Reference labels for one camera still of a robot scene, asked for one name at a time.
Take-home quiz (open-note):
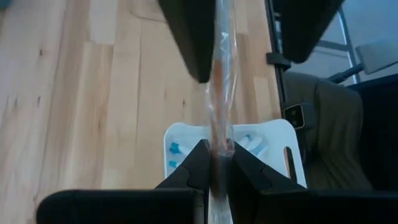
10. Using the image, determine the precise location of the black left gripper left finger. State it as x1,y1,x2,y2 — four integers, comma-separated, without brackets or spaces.
35,139,211,224

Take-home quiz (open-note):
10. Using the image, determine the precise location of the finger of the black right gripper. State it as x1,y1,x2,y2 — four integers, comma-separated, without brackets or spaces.
272,0,345,64
157,0,216,84

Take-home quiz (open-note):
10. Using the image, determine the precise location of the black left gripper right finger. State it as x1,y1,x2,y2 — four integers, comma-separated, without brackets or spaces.
228,141,398,224

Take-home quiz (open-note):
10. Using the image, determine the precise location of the orange toothbrush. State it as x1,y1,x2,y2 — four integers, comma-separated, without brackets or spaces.
205,0,239,224

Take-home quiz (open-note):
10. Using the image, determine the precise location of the white plastic bin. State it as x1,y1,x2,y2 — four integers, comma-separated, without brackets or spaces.
163,119,308,189

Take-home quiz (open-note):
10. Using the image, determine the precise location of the gray chair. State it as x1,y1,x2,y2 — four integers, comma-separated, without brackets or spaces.
317,6,398,85

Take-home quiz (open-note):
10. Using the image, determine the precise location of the person's leg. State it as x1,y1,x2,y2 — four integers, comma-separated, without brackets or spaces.
281,71,374,190

